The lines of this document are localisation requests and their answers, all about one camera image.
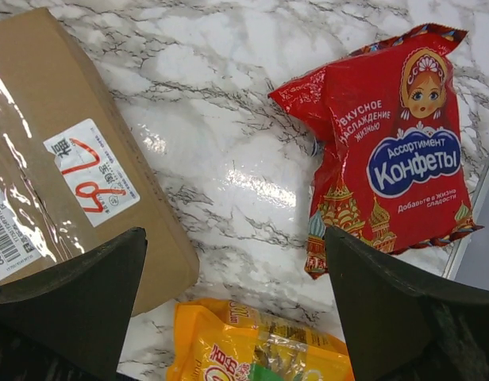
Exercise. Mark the yellow orange snack bag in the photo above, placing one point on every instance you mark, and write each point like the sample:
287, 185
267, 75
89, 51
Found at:
225, 340

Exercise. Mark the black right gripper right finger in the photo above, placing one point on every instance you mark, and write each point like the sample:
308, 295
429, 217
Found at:
403, 323

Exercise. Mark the red candy bag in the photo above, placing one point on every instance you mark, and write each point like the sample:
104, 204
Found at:
388, 121

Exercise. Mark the brown cardboard express box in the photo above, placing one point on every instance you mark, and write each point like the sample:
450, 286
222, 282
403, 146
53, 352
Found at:
72, 176

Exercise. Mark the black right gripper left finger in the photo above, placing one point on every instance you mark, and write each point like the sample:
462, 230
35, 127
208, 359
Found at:
69, 322

